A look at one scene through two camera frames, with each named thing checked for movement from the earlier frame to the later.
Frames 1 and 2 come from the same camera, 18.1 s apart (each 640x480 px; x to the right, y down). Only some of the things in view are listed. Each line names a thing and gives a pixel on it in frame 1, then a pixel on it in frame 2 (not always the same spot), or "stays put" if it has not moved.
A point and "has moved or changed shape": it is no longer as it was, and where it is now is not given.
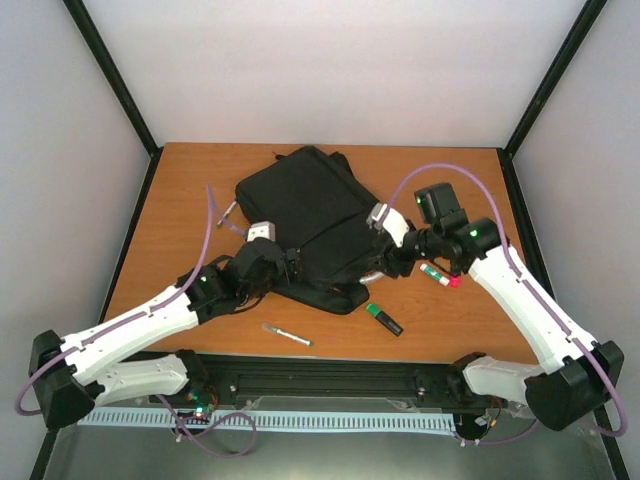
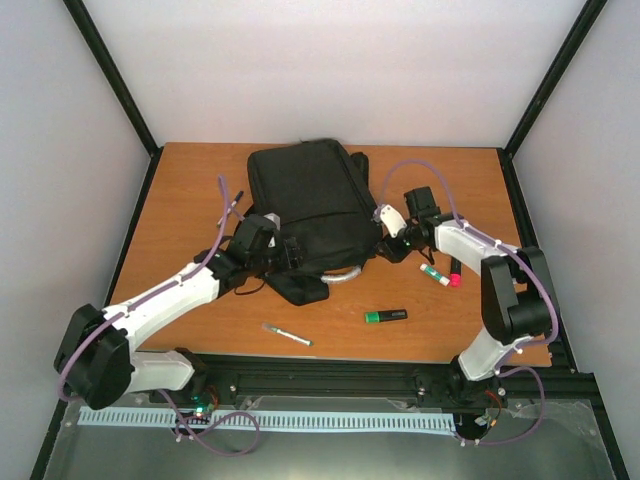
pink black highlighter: [455, 281] stays put
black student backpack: [312, 199] has moved or changed shape
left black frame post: [91, 35] stays put
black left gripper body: [293, 270] to [291, 255]
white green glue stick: [435, 274] stays put
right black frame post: [560, 63] stays put
